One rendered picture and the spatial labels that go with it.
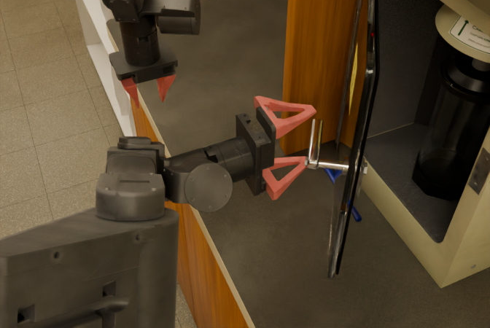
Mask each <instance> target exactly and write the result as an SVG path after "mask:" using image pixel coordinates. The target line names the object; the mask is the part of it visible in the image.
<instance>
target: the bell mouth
mask: <svg viewBox="0 0 490 328"><path fill-rule="evenodd" d="M435 25H436V27H437V30H438V32H439V33H440V35H441V36H442V37H443V38H444V39H445V40H446V41H447V42H448V43H449V44H450V45H451V46H452V47H454V48H456V49H457V50H458V51H460V52H463V53H464V54H465V55H469V56H470V57H472V58H475V59H477V60H481V61H483V62H486V63H490V37H489V36H488V35H486V34H485V33H484V32H482V31H481V30H480V29H478V28H477V27H475V26H474V25H473V24H472V23H470V22H469V21H468V20H466V19H464V18H463V17H462V16H461V15H459V14H458V13H457V12H455V11H454V10H452V8H450V7H448V6H447V5H446V4H444V5H443V6H442V7H441V8H440V9H439V10H438V12H437V14H436V16H435Z"/></svg>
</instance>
